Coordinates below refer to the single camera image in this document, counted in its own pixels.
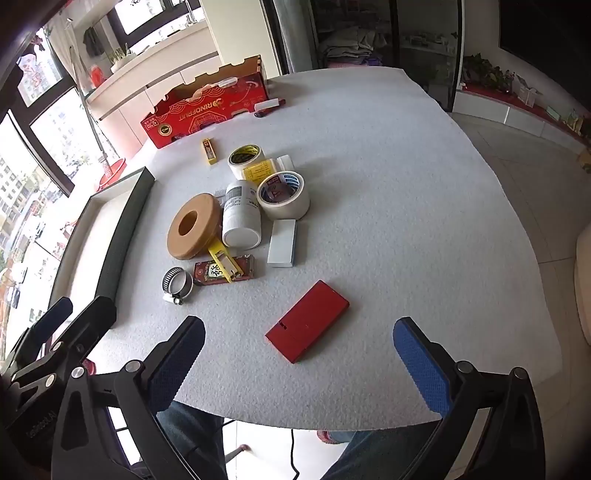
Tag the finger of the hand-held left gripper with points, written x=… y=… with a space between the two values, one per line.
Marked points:
x=94 y=318
x=46 y=321

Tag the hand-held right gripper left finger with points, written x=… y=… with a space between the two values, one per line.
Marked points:
x=175 y=364

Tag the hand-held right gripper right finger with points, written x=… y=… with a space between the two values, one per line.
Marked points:
x=422 y=364

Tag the dark grey tray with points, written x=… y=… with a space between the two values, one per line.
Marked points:
x=124 y=230

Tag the dark red patterned box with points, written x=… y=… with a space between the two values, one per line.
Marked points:
x=202 y=273

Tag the yellow utility knife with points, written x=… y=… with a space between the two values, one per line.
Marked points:
x=219 y=258

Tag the brown tape roll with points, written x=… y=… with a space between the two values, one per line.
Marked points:
x=203 y=230

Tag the small white box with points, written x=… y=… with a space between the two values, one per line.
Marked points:
x=281 y=244

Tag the large white bottle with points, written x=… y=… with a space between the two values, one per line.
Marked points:
x=240 y=217

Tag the large masking tape roll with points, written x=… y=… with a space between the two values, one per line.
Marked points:
x=286 y=207

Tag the small masking tape roll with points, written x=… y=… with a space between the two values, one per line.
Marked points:
x=234 y=168

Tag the small yellow label bottle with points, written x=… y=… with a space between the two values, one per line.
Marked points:
x=258 y=173

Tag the person's left jeans leg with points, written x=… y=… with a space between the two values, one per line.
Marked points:
x=194 y=438

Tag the person's jeans leg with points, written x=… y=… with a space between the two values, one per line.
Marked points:
x=378 y=452
x=194 y=438

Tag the person's right jeans leg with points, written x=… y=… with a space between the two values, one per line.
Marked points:
x=378 y=452

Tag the red bucket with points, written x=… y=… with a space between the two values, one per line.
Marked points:
x=113 y=171

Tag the yellow blade case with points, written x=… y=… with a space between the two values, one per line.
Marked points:
x=208 y=152

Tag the mop pole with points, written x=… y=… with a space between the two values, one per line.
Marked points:
x=90 y=115

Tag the red cardboard fruit box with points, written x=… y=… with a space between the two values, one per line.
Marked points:
x=203 y=110

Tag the red container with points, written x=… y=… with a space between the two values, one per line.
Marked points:
x=96 y=74

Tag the white balcony cabinet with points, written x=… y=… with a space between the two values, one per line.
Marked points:
x=152 y=78

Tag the white plant pot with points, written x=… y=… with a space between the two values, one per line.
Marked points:
x=122 y=59

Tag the white television bench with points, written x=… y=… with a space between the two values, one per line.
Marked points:
x=521 y=115

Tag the white rectangular block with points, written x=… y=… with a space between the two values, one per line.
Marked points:
x=272 y=106

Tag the green houseplant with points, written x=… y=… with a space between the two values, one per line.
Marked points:
x=489 y=74

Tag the glass door cabinet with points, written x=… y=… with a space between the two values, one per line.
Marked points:
x=415 y=46

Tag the stack of folded clothes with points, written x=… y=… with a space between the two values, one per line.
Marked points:
x=351 y=46

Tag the black television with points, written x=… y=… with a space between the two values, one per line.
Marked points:
x=549 y=32

